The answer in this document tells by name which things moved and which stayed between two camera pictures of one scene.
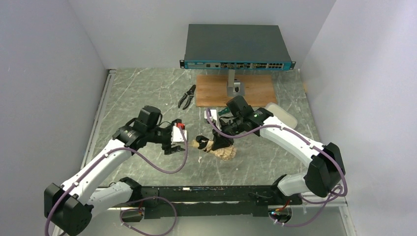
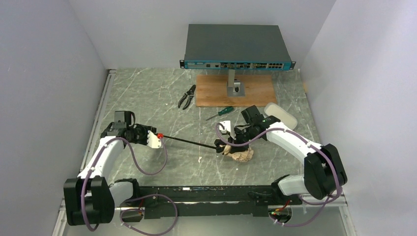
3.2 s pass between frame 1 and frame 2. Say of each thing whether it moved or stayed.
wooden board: stayed
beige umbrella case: stayed
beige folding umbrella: moved
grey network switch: stayed
